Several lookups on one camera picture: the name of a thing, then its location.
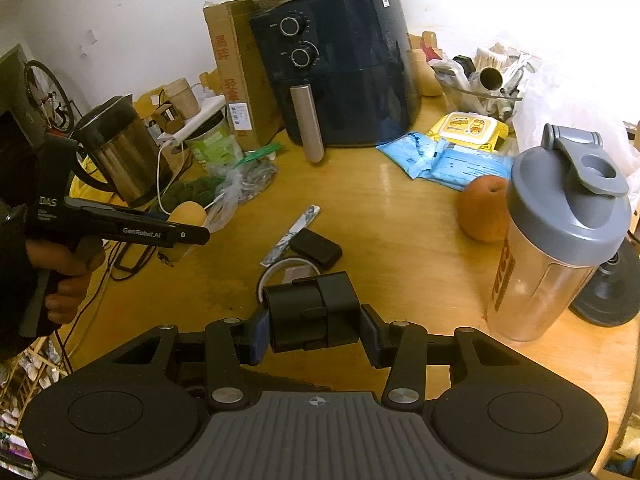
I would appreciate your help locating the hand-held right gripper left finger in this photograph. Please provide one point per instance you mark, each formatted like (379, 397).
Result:
(259, 337)

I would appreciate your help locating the dark blue air fryer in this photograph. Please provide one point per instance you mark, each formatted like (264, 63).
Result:
(345, 75)

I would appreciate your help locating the clear tape roll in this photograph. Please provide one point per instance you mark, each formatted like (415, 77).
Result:
(272, 270)

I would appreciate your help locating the shaker bottle grey lid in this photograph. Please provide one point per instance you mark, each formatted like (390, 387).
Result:
(555, 240)

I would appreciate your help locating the bicycle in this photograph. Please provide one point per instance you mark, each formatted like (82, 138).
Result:
(47, 95)

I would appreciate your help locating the steel electric kettle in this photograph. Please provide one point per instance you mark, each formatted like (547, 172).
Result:
(120, 155)

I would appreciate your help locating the marble patterned strip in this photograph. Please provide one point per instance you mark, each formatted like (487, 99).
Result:
(295, 232)

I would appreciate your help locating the brown round fruit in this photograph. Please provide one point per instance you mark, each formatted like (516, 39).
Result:
(482, 210)

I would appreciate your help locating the tall brown cardboard box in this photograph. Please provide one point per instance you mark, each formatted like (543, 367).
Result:
(235, 60)

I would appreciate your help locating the black flat box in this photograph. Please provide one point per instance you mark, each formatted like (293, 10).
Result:
(316, 249)

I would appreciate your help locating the beige oval object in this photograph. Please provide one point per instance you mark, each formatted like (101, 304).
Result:
(189, 216)

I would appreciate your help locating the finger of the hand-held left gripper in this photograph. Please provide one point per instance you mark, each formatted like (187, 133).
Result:
(192, 236)

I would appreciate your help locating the blue wet wipes packet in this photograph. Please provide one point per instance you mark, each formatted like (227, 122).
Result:
(472, 167)
(407, 152)

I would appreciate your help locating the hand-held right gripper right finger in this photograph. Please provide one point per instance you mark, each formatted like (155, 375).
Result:
(371, 335)

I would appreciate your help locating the green instant noodle cup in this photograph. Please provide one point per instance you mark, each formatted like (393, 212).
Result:
(217, 147)

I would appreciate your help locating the black cylindrical adapter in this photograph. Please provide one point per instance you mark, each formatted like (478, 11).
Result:
(310, 310)

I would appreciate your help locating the clear plastic bag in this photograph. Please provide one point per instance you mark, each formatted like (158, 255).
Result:
(250, 182)

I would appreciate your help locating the green plastic strip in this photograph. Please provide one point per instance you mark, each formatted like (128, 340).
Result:
(262, 152)

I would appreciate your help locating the grey fan base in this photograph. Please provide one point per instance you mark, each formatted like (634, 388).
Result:
(612, 290)

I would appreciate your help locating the person's left hand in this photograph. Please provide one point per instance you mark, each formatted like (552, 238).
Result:
(70, 280)

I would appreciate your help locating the yellow wet wipes packet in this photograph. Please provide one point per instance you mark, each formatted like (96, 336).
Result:
(467, 130)

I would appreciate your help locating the glass bowl of utensils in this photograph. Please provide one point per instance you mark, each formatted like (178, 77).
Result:
(480, 95)

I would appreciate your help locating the wooden jar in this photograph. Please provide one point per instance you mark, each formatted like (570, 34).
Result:
(182, 97)

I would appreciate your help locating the wooden floor shelf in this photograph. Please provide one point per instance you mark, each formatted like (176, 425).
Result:
(27, 390)

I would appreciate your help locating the small cardboard box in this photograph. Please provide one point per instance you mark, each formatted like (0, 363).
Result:
(167, 117)

